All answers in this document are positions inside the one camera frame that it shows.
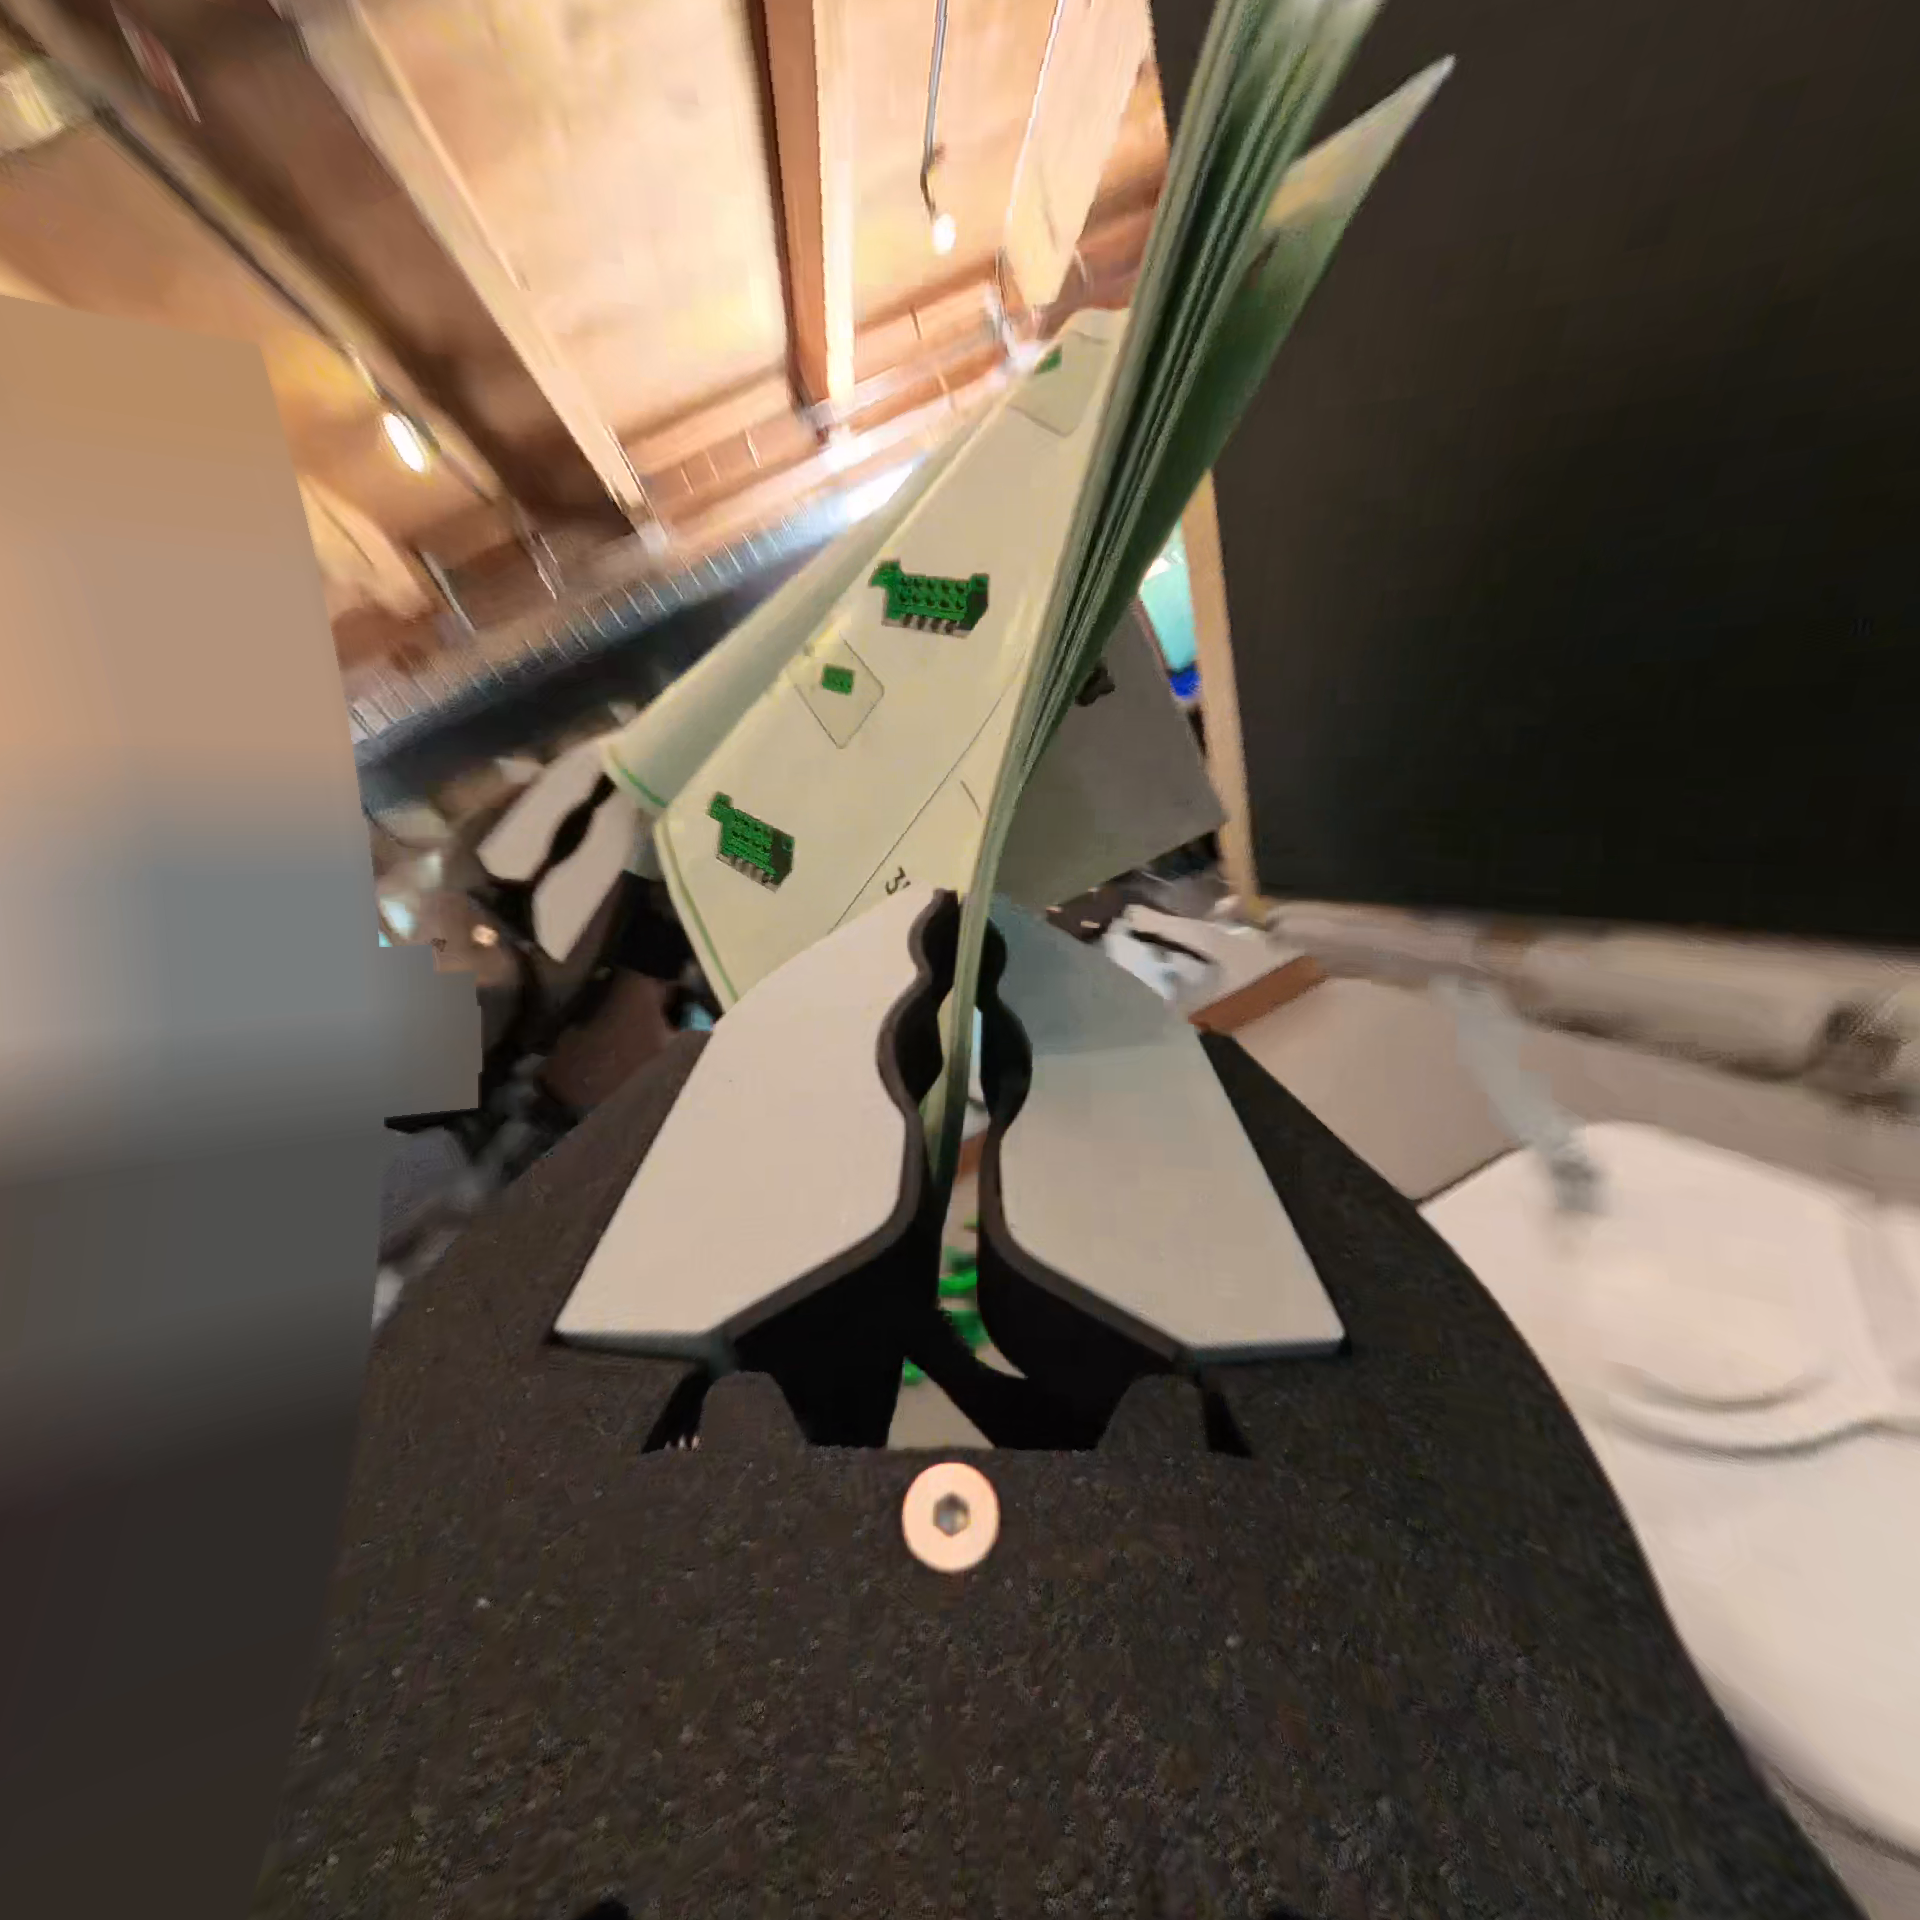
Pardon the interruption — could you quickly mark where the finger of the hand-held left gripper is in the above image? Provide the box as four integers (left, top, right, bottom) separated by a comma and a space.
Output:
479, 738, 614, 889
528, 784, 649, 963

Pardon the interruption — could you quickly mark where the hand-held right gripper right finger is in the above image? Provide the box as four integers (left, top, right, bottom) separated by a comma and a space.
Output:
974, 901, 1349, 1372

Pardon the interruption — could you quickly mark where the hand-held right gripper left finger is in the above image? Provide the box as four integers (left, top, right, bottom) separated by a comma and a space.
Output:
551, 889, 964, 1357

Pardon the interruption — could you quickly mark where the pale green instruction booklet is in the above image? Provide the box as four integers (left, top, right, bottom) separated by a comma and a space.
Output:
600, 0, 1459, 1201

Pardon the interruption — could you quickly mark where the black partition panel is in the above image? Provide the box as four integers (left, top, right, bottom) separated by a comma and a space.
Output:
1150, 0, 1920, 949

